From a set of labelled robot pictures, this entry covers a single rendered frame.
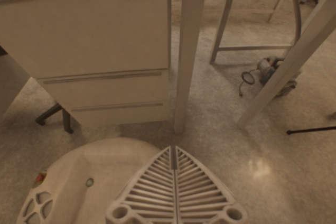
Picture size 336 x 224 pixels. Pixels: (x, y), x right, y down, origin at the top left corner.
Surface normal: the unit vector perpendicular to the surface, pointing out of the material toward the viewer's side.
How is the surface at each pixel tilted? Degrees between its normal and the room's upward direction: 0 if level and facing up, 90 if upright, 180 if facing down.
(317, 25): 90
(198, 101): 0
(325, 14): 90
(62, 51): 90
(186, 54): 90
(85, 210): 0
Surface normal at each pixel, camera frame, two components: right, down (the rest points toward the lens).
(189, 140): -0.01, -0.58
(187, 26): 0.09, 0.82
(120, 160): -0.02, 0.55
